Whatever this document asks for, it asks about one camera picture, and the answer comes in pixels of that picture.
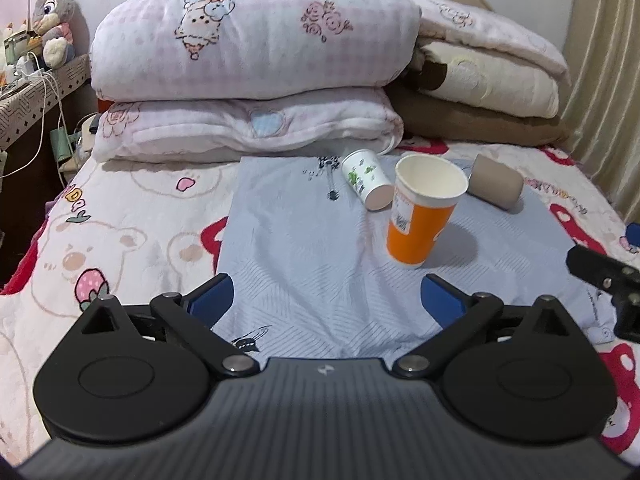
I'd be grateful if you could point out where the white green-print paper cup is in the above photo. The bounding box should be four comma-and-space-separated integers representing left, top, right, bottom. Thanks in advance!
341, 149, 395, 211

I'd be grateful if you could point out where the large pink checked quilt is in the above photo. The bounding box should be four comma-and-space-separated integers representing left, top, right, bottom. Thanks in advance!
90, 0, 424, 104

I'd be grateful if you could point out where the brown paper cup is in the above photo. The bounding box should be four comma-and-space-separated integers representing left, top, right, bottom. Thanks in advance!
467, 153, 524, 211

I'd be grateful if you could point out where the brown blanket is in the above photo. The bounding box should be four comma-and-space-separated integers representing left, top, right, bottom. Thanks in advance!
389, 81, 572, 149

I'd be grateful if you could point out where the cream blanket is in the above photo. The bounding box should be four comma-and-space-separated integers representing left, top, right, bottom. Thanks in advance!
413, 41, 561, 119

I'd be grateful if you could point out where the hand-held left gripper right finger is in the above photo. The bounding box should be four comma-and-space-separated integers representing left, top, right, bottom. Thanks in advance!
392, 273, 571, 379

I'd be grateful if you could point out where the white cable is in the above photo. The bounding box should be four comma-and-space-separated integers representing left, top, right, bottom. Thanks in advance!
0, 51, 69, 179

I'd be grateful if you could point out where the pink quilt with blue heart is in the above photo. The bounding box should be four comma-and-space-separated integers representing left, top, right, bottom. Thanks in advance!
92, 87, 405, 164

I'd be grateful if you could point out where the thin pink floral quilt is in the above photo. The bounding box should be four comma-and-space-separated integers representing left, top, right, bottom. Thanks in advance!
370, 0, 571, 87

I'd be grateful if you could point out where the white power strip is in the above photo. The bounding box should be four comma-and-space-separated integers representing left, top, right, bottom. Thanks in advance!
74, 113, 102, 153

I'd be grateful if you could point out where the orange paper cup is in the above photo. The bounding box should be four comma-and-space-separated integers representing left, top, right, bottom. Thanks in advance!
386, 154, 469, 268

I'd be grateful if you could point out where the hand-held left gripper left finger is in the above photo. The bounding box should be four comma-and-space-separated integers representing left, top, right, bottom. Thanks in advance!
75, 273, 261, 377

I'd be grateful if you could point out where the light blue cloth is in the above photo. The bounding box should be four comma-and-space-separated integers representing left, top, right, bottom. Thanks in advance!
212, 154, 617, 362

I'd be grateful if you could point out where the beige curtain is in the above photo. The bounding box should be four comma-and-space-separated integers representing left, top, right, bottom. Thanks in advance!
561, 0, 640, 227

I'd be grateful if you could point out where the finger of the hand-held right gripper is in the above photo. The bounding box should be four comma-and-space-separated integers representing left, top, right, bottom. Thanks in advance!
566, 244, 640, 345

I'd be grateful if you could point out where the bedside table with patterned cover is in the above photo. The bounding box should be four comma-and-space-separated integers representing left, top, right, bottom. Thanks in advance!
0, 54, 94, 152

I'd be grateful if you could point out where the grey plush rabbit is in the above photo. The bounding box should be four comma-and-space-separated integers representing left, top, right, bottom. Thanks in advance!
28, 0, 82, 69

